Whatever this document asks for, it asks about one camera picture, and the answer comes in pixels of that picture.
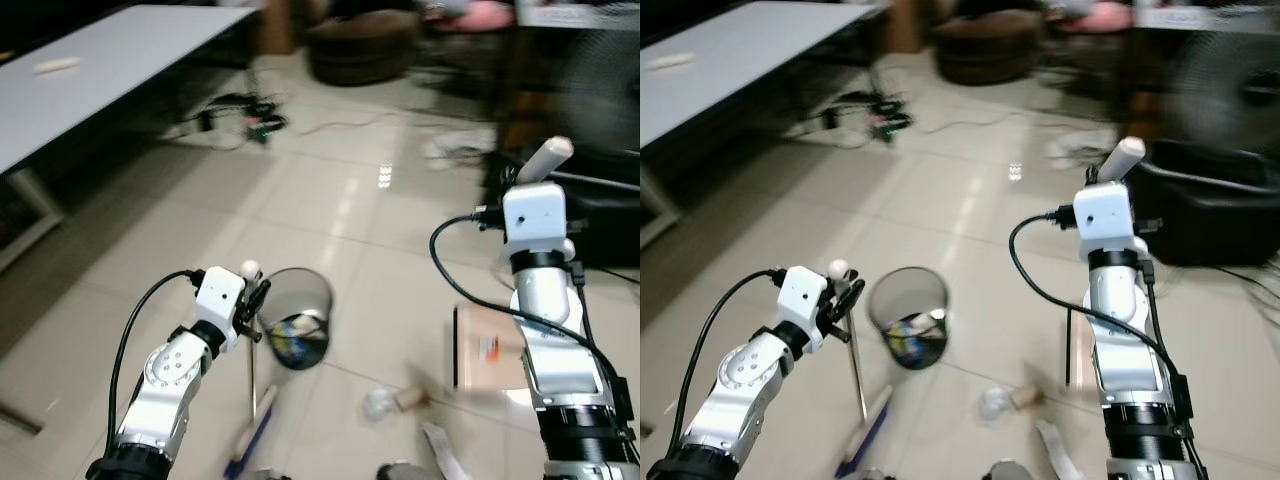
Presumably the broom with metal stick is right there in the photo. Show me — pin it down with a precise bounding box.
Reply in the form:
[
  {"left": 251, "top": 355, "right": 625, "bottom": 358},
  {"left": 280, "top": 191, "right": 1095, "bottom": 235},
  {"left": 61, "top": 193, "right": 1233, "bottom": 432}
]
[
  {"left": 826, "top": 259, "right": 897, "bottom": 473},
  {"left": 228, "top": 260, "right": 281, "bottom": 473}
]

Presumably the black floor fan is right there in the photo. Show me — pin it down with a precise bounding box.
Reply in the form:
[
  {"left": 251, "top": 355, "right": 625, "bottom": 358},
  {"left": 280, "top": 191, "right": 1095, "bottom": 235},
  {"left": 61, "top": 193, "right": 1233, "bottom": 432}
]
[
  {"left": 1168, "top": 28, "right": 1280, "bottom": 151},
  {"left": 553, "top": 28, "right": 641, "bottom": 153}
]

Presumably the black mesh waste bin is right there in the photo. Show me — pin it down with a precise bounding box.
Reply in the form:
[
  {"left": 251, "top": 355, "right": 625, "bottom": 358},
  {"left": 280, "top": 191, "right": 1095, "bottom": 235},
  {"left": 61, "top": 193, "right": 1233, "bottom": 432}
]
[
  {"left": 866, "top": 265, "right": 950, "bottom": 372},
  {"left": 257, "top": 267, "right": 335, "bottom": 372}
]

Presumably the grey paper strip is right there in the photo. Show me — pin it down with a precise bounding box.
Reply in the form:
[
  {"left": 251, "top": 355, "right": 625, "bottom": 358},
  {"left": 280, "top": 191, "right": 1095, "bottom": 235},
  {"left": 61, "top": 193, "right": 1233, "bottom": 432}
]
[
  {"left": 420, "top": 421, "right": 469, "bottom": 480},
  {"left": 1034, "top": 419, "right": 1085, "bottom": 480}
]

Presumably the black plastic box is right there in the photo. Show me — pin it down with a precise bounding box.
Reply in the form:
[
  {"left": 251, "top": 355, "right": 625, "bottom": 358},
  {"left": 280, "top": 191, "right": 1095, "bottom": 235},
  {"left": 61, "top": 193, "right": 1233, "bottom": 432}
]
[
  {"left": 488, "top": 148, "right": 641, "bottom": 269},
  {"left": 1138, "top": 138, "right": 1280, "bottom": 268}
]

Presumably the white long table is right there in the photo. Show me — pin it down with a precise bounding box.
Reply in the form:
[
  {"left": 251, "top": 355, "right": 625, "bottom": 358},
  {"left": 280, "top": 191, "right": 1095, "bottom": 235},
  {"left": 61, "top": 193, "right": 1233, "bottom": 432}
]
[
  {"left": 0, "top": 4, "right": 263, "bottom": 273},
  {"left": 640, "top": 3, "right": 885, "bottom": 251}
]

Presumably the brown round pouf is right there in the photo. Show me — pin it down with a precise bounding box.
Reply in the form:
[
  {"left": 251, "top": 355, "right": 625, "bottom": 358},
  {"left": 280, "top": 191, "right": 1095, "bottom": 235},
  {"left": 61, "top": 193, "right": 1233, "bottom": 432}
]
[
  {"left": 304, "top": 8, "right": 422, "bottom": 88},
  {"left": 929, "top": 8, "right": 1043, "bottom": 88}
]

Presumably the pink cushion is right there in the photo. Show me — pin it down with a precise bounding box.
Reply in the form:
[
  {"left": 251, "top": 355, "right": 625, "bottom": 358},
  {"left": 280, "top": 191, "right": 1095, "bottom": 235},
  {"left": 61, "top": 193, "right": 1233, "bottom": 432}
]
[
  {"left": 428, "top": 0, "right": 517, "bottom": 33},
  {"left": 1058, "top": 0, "right": 1137, "bottom": 33}
]

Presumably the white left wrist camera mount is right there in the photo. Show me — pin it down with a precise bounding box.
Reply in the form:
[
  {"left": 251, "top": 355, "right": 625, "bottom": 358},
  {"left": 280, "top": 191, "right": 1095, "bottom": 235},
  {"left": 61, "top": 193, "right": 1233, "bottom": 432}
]
[
  {"left": 774, "top": 265, "right": 832, "bottom": 352},
  {"left": 194, "top": 267, "right": 250, "bottom": 352}
]

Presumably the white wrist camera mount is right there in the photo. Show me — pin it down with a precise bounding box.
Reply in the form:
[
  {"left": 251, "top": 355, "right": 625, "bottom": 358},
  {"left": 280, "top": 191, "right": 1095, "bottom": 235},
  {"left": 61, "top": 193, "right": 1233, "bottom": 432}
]
[
  {"left": 774, "top": 265, "right": 832, "bottom": 352},
  {"left": 1072, "top": 180, "right": 1138, "bottom": 251},
  {"left": 502, "top": 182, "right": 570, "bottom": 253},
  {"left": 194, "top": 267, "right": 250, "bottom": 352}
]

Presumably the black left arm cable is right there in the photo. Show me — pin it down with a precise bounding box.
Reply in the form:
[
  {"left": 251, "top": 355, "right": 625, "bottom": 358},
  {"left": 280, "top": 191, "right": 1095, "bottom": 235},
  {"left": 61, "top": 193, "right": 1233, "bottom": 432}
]
[
  {"left": 104, "top": 269, "right": 207, "bottom": 453},
  {"left": 676, "top": 268, "right": 787, "bottom": 453}
]

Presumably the black power strip with cables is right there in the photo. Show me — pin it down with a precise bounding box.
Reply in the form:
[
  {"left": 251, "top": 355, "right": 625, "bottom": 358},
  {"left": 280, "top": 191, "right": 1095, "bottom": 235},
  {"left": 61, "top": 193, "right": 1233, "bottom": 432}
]
[
  {"left": 190, "top": 92, "right": 291, "bottom": 146},
  {"left": 818, "top": 92, "right": 913, "bottom": 144}
]

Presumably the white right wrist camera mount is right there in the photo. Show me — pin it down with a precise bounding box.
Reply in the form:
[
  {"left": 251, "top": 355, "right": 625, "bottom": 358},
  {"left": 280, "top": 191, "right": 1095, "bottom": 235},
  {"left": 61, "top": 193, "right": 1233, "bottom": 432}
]
[
  {"left": 502, "top": 182, "right": 570, "bottom": 253},
  {"left": 1072, "top": 180, "right": 1138, "bottom": 251}
]

